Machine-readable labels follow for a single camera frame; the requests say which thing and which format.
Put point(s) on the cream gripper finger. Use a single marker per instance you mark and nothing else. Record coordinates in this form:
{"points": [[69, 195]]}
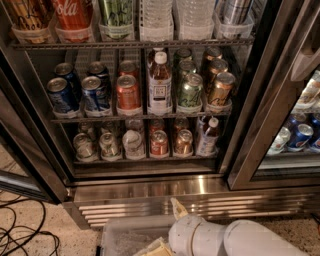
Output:
{"points": [[179, 210], [157, 248]]}

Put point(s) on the clear water bottle front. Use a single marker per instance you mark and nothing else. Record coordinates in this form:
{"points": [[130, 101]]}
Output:
{"points": [[133, 145]]}

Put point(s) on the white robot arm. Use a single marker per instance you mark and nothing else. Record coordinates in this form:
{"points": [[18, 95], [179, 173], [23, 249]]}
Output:
{"points": [[191, 235]]}

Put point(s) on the tea bottle bottom shelf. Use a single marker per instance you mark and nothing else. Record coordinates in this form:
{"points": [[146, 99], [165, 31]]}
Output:
{"points": [[207, 135]]}

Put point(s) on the steel fridge base grille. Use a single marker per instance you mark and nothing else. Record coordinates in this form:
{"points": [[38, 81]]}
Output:
{"points": [[92, 204]]}

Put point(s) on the right glass fridge door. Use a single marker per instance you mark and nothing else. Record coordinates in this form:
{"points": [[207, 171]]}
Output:
{"points": [[284, 54]]}

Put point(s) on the brown tea bottle front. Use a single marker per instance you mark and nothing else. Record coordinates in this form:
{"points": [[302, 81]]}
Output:
{"points": [[159, 85]]}

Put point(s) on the white can right fridge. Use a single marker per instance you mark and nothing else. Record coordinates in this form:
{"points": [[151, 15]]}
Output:
{"points": [[279, 142]]}

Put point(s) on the blue pepsi can right fridge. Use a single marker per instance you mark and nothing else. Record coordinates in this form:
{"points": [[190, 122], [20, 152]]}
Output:
{"points": [[302, 133]]}

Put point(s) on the tea bottle rear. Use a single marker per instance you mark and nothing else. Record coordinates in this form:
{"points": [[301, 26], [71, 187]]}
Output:
{"points": [[151, 56]]}

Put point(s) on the left open fridge door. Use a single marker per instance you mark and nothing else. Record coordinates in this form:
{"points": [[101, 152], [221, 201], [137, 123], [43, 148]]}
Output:
{"points": [[38, 143]]}

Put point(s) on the clear water bottle top right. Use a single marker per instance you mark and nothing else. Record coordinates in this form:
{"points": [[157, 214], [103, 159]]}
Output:
{"points": [[194, 19]]}

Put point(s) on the clear water bottle top left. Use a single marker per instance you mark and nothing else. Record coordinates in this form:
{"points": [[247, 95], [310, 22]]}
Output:
{"points": [[155, 20]]}

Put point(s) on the green can top shelf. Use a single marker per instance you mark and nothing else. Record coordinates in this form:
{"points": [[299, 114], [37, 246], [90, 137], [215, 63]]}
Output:
{"points": [[116, 21]]}

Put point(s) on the clear plastic storage bin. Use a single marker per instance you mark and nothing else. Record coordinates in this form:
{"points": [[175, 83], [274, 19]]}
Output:
{"points": [[127, 236]]}

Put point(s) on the copper can bottom front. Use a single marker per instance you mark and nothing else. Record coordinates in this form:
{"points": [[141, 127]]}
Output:
{"points": [[183, 143]]}

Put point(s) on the copper can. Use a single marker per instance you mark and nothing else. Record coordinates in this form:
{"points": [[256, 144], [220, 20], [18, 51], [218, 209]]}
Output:
{"points": [[180, 124], [183, 143]]}

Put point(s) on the orange can bottom front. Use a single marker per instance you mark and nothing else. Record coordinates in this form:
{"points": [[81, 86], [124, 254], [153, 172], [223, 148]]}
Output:
{"points": [[159, 144]]}

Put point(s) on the orange can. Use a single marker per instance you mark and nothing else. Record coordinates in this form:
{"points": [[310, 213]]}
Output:
{"points": [[156, 124], [128, 96], [159, 144], [128, 67]]}

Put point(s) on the copper can bottom rear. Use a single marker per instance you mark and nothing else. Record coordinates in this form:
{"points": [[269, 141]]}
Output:
{"points": [[180, 124]]}

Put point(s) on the orange can bottom rear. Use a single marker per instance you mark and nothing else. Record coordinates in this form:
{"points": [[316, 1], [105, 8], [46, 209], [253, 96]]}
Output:
{"points": [[156, 124]]}

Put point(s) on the silver green can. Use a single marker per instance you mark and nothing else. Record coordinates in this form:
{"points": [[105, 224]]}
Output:
{"points": [[110, 126], [85, 148], [109, 149], [87, 128]]}

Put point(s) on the silver green can bottom left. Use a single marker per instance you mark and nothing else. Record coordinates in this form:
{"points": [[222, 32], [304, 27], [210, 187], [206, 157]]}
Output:
{"points": [[85, 148]]}

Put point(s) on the green can front middle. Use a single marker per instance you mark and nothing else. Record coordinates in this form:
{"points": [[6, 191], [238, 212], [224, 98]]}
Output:
{"points": [[189, 96]]}

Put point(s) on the orange can front middle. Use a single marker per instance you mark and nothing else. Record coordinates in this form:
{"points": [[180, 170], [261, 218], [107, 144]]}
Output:
{"points": [[128, 96]]}

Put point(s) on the gold can front middle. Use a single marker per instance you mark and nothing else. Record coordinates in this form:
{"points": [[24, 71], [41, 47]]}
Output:
{"points": [[220, 92]]}

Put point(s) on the silver green can rear left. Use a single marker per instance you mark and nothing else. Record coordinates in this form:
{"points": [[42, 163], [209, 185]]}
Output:
{"points": [[87, 128]]}

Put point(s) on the blue pepsi can front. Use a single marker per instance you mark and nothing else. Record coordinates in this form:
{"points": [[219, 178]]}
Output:
{"points": [[95, 97]]}

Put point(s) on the orange can rear middle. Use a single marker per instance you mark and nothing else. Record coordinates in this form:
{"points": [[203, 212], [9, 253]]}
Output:
{"points": [[128, 67]]}

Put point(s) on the gold can rear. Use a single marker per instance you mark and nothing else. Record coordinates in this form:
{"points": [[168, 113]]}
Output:
{"points": [[210, 53]]}

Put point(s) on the blue can far right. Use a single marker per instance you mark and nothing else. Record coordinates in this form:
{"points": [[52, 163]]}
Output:
{"points": [[314, 122]]}

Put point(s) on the blue can front left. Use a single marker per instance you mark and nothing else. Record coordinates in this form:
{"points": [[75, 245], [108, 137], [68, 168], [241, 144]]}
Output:
{"points": [[65, 104]]}

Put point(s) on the blue can rear left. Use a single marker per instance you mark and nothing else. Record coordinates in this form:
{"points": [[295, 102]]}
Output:
{"points": [[68, 72]]}

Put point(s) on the middle wire shelf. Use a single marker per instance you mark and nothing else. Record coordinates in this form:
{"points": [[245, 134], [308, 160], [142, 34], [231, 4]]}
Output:
{"points": [[139, 116]]}

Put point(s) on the wire shelf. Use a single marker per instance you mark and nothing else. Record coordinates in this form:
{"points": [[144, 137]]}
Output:
{"points": [[139, 116], [132, 44]]}

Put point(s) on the top wire shelf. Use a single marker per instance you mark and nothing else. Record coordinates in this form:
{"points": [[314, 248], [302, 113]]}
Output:
{"points": [[132, 44]]}

